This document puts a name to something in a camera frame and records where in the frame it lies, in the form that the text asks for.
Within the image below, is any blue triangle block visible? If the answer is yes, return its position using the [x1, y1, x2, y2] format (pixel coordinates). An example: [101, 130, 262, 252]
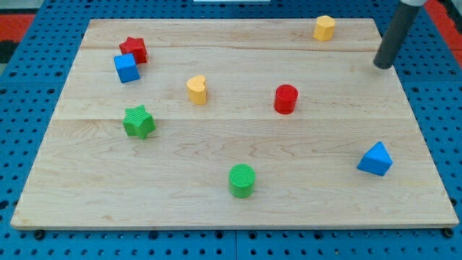
[357, 142, 393, 176]

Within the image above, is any blue cube block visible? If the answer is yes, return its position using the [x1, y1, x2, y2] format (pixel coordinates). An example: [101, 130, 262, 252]
[113, 53, 140, 83]

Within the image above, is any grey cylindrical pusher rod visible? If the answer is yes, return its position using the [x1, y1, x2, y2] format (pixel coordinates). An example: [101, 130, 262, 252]
[373, 0, 427, 69]

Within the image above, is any green star block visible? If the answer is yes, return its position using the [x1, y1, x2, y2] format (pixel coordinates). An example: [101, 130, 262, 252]
[122, 105, 156, 139]

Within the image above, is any green cylinder block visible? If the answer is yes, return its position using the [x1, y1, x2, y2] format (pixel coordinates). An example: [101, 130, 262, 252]
[228, 164, 256, 199]

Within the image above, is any yellow hexagon block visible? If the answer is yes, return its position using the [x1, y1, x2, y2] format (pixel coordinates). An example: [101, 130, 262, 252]
[313, 15, 336, 41]

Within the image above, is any wooden board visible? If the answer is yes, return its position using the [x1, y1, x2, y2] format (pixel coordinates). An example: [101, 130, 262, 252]
[11, 18, 459, 230]

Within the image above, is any red cylinder block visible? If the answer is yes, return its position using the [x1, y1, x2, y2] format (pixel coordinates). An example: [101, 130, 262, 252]
[274, 84, 298, 114]

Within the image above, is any red star block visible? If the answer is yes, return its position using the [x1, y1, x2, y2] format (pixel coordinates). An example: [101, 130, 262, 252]
[119, 37, 147, 64]

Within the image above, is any yellow heart block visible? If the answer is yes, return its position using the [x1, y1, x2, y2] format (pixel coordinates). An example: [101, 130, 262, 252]
[186, 75, 207, 105]

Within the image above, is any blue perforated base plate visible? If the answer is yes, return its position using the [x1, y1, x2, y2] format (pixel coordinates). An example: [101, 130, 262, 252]
[1, 0, 461, 259]

